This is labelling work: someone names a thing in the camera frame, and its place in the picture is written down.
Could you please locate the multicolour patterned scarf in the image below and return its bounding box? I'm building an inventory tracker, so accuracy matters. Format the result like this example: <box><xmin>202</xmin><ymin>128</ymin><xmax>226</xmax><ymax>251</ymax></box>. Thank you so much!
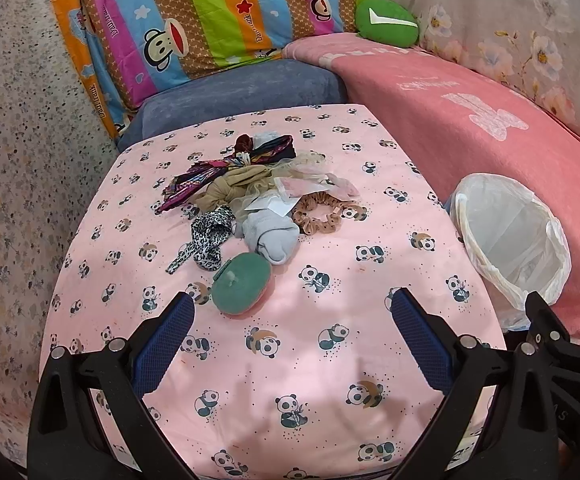
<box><xmin>156</xmin><ymin>134</ymin><xmax>296</xmax><ymax>214</ymax></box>

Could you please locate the cream tulle bow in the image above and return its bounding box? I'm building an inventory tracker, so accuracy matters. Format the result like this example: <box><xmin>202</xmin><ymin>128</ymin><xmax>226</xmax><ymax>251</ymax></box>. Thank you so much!
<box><xmin>229</xmin><ymin>152</ymin><xmax>331</xmax><ymax>223</ymax></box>

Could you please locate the pink panda bed sheet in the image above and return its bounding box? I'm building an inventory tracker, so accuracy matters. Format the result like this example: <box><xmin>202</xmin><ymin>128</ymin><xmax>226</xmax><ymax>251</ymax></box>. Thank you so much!
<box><xmin>42</xmin><ymin>105</ymin><xmax>504</xmax><ymax>479</ymax></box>

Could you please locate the brown scrunchie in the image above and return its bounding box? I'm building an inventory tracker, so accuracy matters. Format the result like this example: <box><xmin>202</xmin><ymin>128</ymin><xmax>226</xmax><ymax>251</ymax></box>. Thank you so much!
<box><xmin>290</xmin><ymin>192</ymin><xmax>368</xmax><ymax>236</ymax></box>

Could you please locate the leopard print headband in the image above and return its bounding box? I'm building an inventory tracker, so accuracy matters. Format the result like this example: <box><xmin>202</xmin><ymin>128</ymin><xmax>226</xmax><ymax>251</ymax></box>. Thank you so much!
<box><xmin>165</xmin><ymin>206</ymin><xmax>235</xmax><ymax>275</ymax></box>

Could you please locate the light blue sock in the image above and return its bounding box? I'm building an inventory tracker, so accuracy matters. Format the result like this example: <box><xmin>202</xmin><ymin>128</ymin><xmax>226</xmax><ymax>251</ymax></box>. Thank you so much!
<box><xmin>242</xmin><ymin>209</ymin><xmax>300</xmax><ymax>266</ymax></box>

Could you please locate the pink fleece blanket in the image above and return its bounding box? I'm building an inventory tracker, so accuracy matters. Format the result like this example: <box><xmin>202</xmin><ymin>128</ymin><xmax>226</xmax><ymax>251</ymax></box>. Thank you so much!
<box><xmin>281</xmin><ymin>32</ymin><xmax>580</xmax><ymax>352</ymax></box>

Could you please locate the white paper packet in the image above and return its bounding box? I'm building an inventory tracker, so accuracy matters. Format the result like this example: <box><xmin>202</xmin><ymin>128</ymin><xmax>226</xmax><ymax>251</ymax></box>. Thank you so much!
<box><xmin>244</xmin><ymin>194</ymin><xmax>299</xmax><ymax>217</ymax></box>

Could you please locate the pink white wrapper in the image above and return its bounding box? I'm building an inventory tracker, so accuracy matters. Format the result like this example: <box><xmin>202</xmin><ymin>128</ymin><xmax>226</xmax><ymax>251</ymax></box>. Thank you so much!
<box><xmin>274</xmin><ymin>174</ymin><xmax>360</xmax><ymax>202</ymax></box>

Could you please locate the tan stocking cloth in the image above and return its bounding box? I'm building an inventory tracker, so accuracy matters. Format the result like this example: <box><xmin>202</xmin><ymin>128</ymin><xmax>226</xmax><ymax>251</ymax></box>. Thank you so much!
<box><xmin>194</xmin><ymin>165</ymin><xmax>275</xmax><ymax>212</ymax></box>

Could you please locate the white sock ball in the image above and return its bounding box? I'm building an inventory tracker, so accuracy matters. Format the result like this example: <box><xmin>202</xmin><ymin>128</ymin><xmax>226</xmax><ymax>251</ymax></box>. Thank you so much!
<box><xmin>252</xmin><ymin>131</ymin><xmax>280</xmax><ymax>148</ymax></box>

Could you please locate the dark red scrunchie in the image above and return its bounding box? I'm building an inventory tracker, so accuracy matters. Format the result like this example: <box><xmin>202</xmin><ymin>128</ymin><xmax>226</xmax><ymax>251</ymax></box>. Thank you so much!
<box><xmin>234</xmin><ymin>134</ymin><xmax>253</xmax><ymax>155</ymax></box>

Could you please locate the grey floral quilt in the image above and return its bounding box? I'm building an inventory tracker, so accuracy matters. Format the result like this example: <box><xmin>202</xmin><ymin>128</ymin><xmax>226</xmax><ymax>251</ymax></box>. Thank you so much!
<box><xmin>392</xmin><ymin>0</ymin><xmax>580</xmax><ymax>136</ymax></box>

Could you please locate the blue velvet pillow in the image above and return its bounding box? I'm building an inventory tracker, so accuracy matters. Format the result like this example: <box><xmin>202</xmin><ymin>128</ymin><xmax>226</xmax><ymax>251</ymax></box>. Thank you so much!
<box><xmin>116</xmin><ymin>58</ymin><xmax>348</xmax><ymax>151</ymax></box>

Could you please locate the green round cushion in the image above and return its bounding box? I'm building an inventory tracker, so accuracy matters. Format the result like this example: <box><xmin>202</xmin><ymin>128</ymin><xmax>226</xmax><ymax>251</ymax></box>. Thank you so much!
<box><xmin>355</xmin><ymin>0</ymin><xmax>419</xmax><ymax>48</ymax></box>

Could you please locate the colourful monkey striped pillow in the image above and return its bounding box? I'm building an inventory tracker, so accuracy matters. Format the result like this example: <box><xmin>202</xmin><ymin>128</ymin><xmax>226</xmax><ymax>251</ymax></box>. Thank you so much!
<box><xmin>50</xmin><ymin>0</ymin><xmax>363</xmax><ymax>141</ymax></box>

